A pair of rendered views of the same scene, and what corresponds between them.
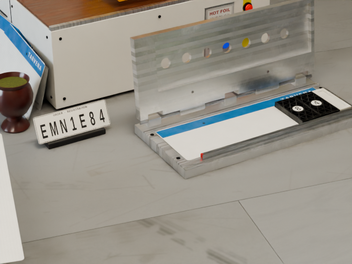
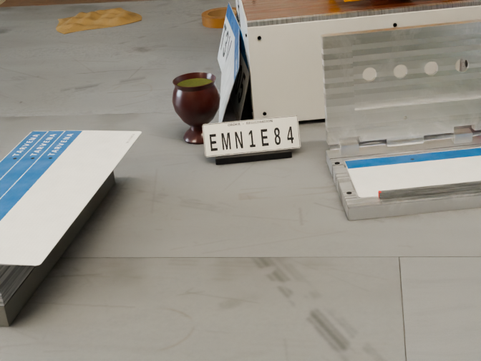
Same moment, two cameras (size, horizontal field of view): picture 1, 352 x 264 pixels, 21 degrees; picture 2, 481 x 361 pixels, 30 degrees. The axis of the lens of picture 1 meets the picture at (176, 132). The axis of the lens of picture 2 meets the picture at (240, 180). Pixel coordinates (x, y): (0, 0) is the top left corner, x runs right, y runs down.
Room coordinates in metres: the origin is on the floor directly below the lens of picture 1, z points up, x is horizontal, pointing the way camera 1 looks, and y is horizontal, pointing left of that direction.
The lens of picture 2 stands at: (0.47, -0.42, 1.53)
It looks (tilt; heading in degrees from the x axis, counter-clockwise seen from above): 26 degrees down; 28
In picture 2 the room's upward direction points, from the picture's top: 5 degrees counter-clockwise
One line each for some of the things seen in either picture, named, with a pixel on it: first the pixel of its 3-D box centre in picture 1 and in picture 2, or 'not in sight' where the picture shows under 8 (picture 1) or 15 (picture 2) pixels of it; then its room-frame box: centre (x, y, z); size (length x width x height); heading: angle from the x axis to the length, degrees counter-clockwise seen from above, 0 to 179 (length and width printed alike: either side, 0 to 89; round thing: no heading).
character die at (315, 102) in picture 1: (316, 105); not in sight; (1.79, -0.30, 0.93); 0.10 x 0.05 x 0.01; 30
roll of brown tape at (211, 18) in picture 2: not in sight; (222, 17); (2.41, 0.63, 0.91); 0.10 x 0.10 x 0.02
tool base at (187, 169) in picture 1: (251, 120); (478, 164); (1.74, -0.16, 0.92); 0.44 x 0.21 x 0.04; 120
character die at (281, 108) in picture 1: (297, 111); not in sight; (1.76, -0.26, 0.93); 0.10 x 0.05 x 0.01; 30
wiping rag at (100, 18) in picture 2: not in sight; (96, 17); (2.35, 0.98, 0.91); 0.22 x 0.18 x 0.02; 138
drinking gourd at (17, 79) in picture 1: (13, 103); (197, 109); (1.74, 0.34, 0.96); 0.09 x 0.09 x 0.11
